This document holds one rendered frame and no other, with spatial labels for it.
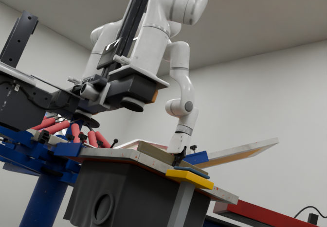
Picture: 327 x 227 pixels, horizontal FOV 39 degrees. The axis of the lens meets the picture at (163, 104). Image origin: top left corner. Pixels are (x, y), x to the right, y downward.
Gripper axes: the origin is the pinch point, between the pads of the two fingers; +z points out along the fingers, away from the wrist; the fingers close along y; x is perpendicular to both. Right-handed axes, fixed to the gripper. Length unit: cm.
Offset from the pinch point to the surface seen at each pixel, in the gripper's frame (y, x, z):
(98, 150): -15.6, -28.9, 4.3
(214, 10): -182, 110, -199
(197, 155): -63, 57, -26
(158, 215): 4.7, -2.0, 21.8
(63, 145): -55, -30, 3
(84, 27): -392, 57, -199
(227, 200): 13.7, 23.2, 6.0
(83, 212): -25.6, -20.3, 30.3
